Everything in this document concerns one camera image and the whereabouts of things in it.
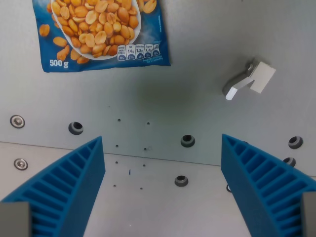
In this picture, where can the blue peanut bag 500 g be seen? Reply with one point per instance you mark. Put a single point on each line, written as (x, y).
(102, 34)

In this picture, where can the grey metal bracket block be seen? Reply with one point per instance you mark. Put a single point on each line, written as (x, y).
(249, 79)

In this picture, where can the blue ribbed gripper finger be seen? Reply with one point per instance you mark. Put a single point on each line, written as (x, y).
(261, 182)
(71, 182)

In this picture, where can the silver hex bolt with washer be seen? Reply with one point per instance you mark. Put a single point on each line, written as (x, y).
(17, 121)
(20, 164)

